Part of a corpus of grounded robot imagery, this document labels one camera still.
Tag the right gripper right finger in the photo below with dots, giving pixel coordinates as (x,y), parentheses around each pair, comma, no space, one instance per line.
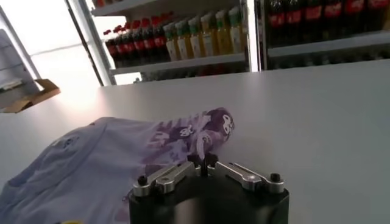
(246,178)

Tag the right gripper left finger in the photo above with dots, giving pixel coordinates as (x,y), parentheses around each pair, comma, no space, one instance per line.
(170,178)

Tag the pale shirt purple player print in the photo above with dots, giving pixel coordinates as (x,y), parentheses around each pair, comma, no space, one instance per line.
(76,170)

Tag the white metal shelf rack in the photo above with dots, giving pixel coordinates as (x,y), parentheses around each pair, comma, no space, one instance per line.
(182,64)
(329,44)

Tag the yellow juice bottle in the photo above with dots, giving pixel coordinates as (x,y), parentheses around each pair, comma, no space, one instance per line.
(196,44)
(171,45)
(210,41)
(224,38)
(237,35)
(183,45)

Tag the cola bottle red cap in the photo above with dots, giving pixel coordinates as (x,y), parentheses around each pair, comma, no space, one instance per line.
(130,48)
(139,45)
(353,10)
(314,16)
(111,50)
(276,21)
(333,13)
(160,42)
(294,19)
(121,48)
(148,44)

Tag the open cardboard box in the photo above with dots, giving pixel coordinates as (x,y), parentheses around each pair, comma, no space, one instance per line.
(36,97)

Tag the dark slanted pole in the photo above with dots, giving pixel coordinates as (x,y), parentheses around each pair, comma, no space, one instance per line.
(85,45)

